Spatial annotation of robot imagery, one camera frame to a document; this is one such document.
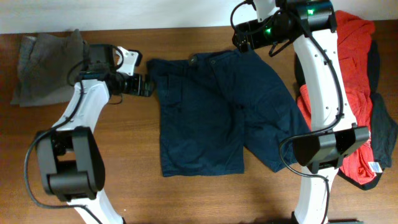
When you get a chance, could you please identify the navy blue shorts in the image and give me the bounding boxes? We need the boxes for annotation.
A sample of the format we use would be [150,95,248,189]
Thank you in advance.
[147,50,309,177]

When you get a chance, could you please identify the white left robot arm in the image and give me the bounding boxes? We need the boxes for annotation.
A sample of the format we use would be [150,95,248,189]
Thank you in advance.
[29,44,154,223]

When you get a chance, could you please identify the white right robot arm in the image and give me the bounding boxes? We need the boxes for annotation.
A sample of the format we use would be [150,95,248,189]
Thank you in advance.
[233,1,369,223]

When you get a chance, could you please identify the folded grey shorts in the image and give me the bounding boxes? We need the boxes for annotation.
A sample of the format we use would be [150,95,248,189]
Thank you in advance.
[11,29,85,107]

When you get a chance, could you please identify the red t-shirt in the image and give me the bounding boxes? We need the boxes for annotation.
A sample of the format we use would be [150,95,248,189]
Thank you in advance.
[296,10,383,185]

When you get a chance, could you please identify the black garment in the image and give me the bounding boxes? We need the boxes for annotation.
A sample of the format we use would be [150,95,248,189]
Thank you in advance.
[294,39,398,191]

